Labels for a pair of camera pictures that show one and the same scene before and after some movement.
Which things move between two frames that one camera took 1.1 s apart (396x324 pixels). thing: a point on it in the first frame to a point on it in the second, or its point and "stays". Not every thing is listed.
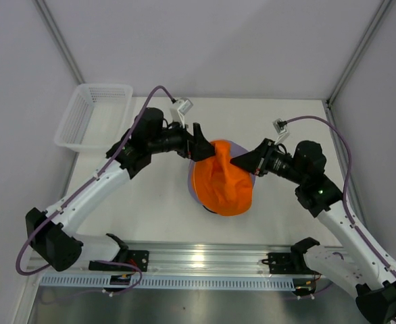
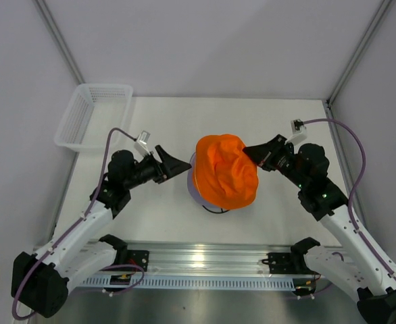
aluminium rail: [183, 258] stays
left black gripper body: [188, 154] to [147, 171]
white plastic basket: [94, 117] stays
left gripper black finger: [201, 147] to [170, 165]
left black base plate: [138, 257] stays
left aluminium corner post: [43, 9] stays
